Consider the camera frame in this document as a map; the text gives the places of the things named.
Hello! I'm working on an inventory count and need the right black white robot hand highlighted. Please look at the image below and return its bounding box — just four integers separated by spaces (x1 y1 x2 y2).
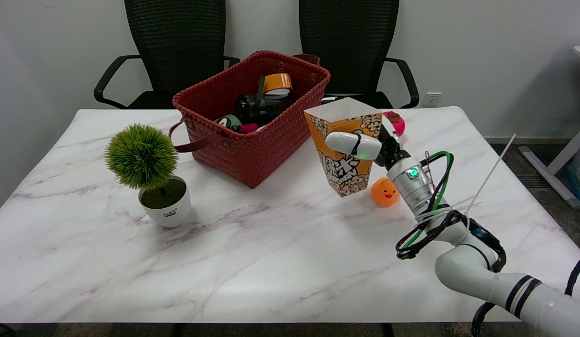
325 114 412 170

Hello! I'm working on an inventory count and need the green cable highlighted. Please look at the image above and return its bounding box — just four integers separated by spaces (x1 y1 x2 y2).
402 151 455 249

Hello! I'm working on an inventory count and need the black cable bundle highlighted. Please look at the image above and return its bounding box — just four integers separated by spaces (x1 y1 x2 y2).
396 152 507 273

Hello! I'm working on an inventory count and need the thin black cable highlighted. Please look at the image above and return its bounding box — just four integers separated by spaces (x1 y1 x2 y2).
565 253 580 296

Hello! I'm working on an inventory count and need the red woven basket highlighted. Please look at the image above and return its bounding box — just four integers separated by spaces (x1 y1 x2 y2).
169 51 331 190

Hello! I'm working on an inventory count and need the white zip tie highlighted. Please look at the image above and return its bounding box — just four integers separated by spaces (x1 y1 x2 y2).
464 133 517 217

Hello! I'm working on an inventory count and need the white desk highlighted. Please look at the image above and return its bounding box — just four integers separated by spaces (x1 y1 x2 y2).
519 46 580 211

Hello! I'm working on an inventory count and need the green toy in basket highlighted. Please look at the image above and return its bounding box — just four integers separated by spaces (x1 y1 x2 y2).
214 115 242 133

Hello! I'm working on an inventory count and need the orange white popcorn box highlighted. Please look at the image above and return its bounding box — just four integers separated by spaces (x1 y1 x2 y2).
304 97 383 197

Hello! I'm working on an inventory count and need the green ball plant white pot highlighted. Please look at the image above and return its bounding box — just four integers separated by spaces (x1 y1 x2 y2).
104 123 192 228

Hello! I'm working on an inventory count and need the black mesh office chair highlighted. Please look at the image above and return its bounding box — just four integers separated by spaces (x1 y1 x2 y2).
94 0 241 110
299 0 419 109

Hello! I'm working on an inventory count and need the red pomegranate toy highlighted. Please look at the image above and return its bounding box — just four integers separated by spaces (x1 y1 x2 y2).
383 111 405 138

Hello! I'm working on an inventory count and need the orange rubber duck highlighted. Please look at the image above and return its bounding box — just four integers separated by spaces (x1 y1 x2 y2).
371 177 400 207

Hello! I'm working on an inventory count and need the orange tape roll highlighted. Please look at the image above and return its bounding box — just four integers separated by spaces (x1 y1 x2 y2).
263 73 293 96

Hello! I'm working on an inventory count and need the black bottle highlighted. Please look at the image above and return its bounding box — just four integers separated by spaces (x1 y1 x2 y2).
235 77 297 126

